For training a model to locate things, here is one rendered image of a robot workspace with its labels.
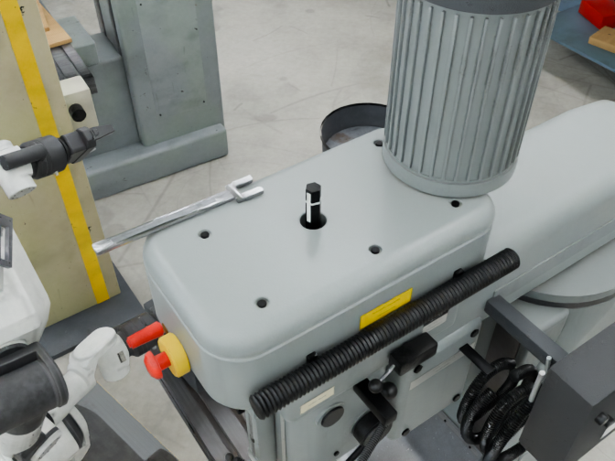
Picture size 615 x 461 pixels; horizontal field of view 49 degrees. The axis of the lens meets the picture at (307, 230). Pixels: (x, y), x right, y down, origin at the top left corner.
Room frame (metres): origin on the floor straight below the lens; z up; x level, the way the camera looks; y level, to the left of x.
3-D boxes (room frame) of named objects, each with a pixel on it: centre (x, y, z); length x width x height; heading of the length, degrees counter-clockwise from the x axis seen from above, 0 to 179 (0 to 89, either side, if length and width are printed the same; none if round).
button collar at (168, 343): (0.55, 0.18, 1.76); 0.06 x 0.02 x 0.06; 35
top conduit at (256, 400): (0.58, -0.12, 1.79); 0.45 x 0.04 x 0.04; 125
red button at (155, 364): (0.54, 0.20, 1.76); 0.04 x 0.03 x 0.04; 35
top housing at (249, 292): (0.69, -0.02, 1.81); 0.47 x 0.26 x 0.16; 125
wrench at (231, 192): (0.68, 0.18, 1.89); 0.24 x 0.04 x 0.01; 123
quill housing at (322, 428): (0.68, -0.01, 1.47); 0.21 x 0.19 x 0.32; 35
